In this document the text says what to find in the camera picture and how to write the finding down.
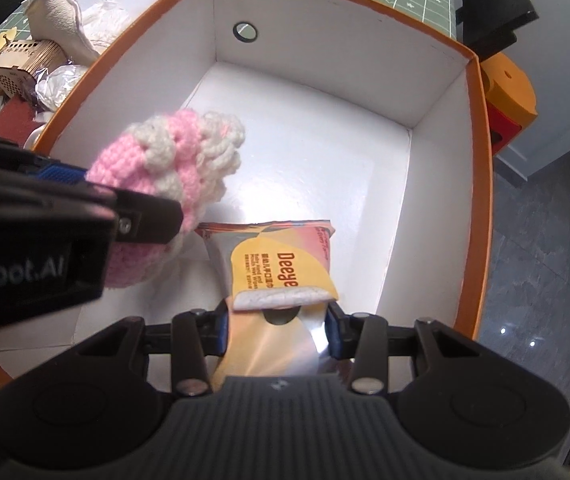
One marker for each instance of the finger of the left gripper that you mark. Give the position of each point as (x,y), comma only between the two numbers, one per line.
(53,170)
(120,215)

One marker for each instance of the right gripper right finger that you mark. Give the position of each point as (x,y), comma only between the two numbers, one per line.
(369,341)

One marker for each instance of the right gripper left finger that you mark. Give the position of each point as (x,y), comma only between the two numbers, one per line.
(188,339)

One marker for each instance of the pink white crochet toy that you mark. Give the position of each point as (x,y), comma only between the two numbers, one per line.
(184,157)

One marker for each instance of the white gift bundle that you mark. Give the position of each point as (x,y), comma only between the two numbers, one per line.
(52,88)

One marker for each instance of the orange tissue pack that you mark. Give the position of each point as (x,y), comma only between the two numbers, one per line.
(276,279)

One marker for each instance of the cream plush mitt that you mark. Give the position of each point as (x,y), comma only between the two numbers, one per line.
(60,21)

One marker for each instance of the wooden radio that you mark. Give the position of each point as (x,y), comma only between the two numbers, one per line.
(22,62)

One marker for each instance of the orange cardboard box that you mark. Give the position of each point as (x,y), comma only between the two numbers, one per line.
(354,113)

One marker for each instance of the orange stool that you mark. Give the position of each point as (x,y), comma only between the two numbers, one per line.
(510,100)

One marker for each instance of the black chair right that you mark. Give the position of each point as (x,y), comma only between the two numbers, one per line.
(489,26)

